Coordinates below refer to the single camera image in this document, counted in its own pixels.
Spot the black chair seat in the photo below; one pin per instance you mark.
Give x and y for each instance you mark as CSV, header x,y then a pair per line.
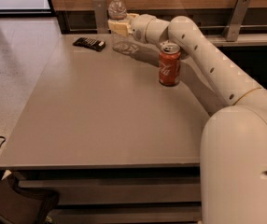
x,y
24,206

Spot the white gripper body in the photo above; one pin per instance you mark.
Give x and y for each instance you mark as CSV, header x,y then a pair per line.
x,y
138,28

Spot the right metal wall bracket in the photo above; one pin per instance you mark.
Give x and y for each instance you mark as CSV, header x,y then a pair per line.
x,y
232,29

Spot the black rxbar chocolate bar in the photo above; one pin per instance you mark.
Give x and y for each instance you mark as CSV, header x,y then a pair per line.
x,y
90,43

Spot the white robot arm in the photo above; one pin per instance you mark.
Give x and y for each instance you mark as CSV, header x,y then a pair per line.
x,y
233,150

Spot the grey upper drawer front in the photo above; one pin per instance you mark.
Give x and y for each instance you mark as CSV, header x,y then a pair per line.
x,y
120,190

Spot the grey lower drawer front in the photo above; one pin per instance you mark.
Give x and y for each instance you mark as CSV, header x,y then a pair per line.
x,y
154,214

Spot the red coca-cola can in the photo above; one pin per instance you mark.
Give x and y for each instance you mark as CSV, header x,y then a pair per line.
x,y
169,64

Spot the clear plastic water bottle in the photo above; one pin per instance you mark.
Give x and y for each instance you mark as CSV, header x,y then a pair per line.
x,y
117,11

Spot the grey drawer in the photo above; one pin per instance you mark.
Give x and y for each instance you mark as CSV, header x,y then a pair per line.
x,y
120,190
154,214

